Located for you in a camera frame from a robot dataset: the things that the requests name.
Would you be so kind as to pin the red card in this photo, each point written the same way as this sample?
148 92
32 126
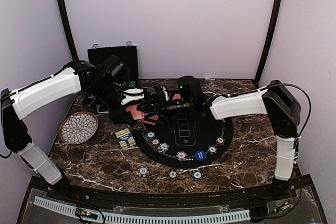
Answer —
176 96
151 120

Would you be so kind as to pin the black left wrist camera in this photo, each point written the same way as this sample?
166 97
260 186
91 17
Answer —
114 69

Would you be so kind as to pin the red triangular all-in button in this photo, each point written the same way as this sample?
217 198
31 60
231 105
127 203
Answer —
139 126

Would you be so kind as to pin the teal blue chip stack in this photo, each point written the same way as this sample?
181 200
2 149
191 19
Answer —
197 175

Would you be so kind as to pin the round black poker mat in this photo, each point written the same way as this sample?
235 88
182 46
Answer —
188 131

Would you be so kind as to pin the blue small blind button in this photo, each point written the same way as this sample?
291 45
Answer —
200 155

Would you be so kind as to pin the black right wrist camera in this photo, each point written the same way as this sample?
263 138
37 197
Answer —
189 87

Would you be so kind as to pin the teal chip row right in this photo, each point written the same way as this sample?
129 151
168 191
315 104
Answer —
132 84

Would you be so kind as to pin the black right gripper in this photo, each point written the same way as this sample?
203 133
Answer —
157 100

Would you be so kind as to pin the teal chip row left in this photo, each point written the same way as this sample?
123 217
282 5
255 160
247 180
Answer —
125 84

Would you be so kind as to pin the black poker chip case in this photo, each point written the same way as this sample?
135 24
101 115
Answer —
88 73

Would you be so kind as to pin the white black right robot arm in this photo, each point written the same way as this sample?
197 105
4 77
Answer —
272 106

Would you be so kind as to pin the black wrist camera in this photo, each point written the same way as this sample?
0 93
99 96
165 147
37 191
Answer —
189 87
114 69

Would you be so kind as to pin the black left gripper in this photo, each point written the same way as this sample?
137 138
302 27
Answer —
118 116

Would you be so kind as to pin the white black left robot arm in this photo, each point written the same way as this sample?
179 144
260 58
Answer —
76 76

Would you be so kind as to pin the red playing card deck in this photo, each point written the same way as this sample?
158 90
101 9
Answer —
136 114

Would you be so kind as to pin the orange chip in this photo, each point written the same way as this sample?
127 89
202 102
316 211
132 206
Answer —
155 142

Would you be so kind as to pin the floral ceramic plate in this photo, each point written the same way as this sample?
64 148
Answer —
78 128

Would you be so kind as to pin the blue white chip stack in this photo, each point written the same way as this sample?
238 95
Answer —
143 172

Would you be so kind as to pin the gold blue card box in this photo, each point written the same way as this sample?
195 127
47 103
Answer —
125 138

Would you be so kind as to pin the teal chip row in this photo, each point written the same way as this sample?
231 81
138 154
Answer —
125 84
132 84

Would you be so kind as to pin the black left frame post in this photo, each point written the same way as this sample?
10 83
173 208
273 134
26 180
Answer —
67 29

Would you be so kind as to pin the white cable duct strip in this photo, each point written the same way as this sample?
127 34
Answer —
142 215

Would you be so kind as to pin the red chip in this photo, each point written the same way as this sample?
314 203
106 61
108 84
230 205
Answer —
220 141

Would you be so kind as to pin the brown white chip stack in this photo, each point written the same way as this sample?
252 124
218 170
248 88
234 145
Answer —
172 175

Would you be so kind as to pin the white blue chip bottom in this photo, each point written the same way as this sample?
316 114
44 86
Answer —
181 156

